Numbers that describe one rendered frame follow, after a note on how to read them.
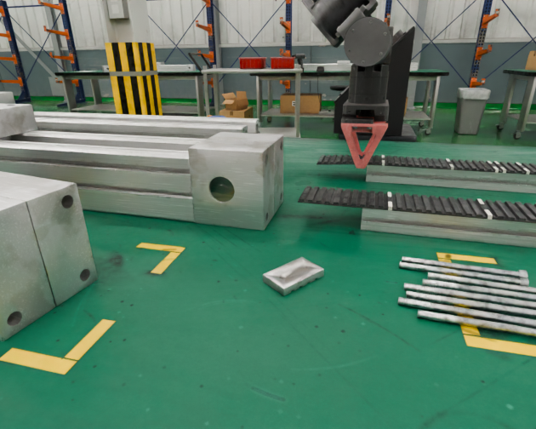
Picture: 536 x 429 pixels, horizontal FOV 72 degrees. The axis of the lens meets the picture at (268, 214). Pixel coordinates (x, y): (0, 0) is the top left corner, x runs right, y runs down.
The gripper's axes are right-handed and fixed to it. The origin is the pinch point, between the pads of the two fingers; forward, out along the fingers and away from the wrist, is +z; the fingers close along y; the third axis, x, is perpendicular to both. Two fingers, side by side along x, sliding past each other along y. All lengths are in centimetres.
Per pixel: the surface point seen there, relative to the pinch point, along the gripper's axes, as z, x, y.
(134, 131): -3.9, -39.0, 5.0
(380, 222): 2.3, 3.2, 20.7
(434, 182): 2.6, 11.4, 1.8
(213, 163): -4.3, -15.8, 23.9
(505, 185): 2.2, 21.2, 1.7
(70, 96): 34, -475, -453
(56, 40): -66, -727, -718
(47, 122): -5, -58, 5
